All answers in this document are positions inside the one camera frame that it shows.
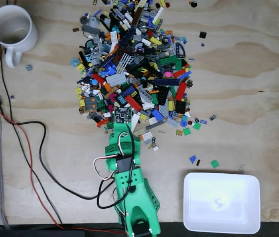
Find grey Lego bar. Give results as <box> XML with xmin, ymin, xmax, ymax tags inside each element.
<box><xmin>145</xmin><ymin>122</ymin><xmax>166</xmax><ymax>131</ymax></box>

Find blue Lego brick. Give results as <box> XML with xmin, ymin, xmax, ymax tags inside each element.
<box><xmin>151</xmin><ymin>109</ymin><xmax>165</xmax><ymax>122</ymax></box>

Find grey Lego wedge plate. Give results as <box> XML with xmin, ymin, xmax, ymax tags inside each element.
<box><xmin>158</xmin><ymin>98</ymin><xmax>170</xmax><ymax>118</ymax></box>

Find light blue Lego plate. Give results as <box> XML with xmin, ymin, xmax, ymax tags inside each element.
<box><xmin>165</xmin><ymin>118</ymin><xmax>181</xmax><ymax>128</ymax></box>

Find black Lego wedge plate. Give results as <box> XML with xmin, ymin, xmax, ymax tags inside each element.
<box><xmin>157</xmin><ymin>86</ymin><xmax>173</xmax><ymax>107</ymax></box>

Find light grey Lego plate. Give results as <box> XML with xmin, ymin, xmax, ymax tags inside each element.
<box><xmin>105</xmin><ymin>73</ymin><xmax>128</xmax><ymax>87</ymax></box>

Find red Lego slope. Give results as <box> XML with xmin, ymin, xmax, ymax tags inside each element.
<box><xmin>92</xmin><ymin>73</ymin><xmax>105</xmax><ymax>85</ymax></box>

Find dark blue long Lego plate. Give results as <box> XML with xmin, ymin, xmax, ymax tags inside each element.
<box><xmin>153</xmin><ymin>78</ymin><xmax>181</xmax><ymax>86</ymax></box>

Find red long Lego plate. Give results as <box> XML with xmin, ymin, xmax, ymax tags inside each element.
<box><xmin>174</xmin><ymin>81</ymin><xmax>188</xmax><ymax>102</ymax></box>

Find white Lego grille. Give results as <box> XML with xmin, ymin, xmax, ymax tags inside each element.
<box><xmin>115</xmin><ymin>52</ymin><xmax>134</xmax><ymax>75</ymax></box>

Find green Lego plate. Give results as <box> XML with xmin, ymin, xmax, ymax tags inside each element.
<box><xmin>159</xmin><ymin>56</ymin><xmax>177</xmax><ymax>66</ymax></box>

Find white plastic bin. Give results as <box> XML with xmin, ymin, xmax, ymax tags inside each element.
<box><xmin>183</xmin><ymin>172</ymin><xmax>261</xmax><ymax>235</ymax></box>

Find grey long Lego plate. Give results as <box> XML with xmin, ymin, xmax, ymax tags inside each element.
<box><xmin>82</xmin><ymin>25</ymin><xmax>102</xmax><ymax>34</ymax></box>

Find grey round Lego dish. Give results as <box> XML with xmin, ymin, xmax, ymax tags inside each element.
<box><xmin>88</xmin><ymin>16</ymin><xmax>101</xmax><ymax>29</ymax></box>

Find white long Lego tile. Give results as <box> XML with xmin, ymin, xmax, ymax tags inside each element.
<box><xmin>152</xmin><ymin>6</ymin><xmax>165</xmax><ymax>24</ymax></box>

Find blue tile cyan grille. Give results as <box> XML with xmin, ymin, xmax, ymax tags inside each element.
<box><xmin>116</xmin><ymin>94</ymin><xmax>128</xmax><ymax>106</ymax></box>

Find grey plate orange studs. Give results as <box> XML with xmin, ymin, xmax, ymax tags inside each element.
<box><xmin>84</xmin><ymin>96</ymin><xmax>98</xmax><ymax>110</ymax></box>

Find dark blue Technic panel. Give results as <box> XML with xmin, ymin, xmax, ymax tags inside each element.
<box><xmin>174</xmin><ymin>42</ymin><xmax>186</xmax><ymax>59</ymax></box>

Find white ceramic mug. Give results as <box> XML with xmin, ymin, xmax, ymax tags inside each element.
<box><xmin>0</xmin><ymin>4</ymin><xmax>38</xmax><ymax>69</ymax></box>

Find camera circuit board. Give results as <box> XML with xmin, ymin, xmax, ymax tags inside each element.
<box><xmin>113</xmin><ymin>107</ymin><xmax>132</xmax><ymax>124</ymax></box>

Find white servo wire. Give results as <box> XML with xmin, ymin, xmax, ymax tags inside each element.
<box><xmin>93</xmin><ymin>131</ymin><xmax>131</xmax><ymax>180</ymax></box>

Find thick black cable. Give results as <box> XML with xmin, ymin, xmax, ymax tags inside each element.
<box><xmin>0</xmin><ymin>91</ymin><xmax>130</xmax><ymax>210</ymax></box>

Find red wire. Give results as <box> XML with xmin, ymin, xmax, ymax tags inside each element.
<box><xmin>0</xmin><ymin>45</ymin><xmax>127</xmax><ymax>235</ymax></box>

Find thin black wire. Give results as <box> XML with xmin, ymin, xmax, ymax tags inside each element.
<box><xmin>0</xmin><ymin>44</ymin><xmax>63</xmax><ymax>225</ymax></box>

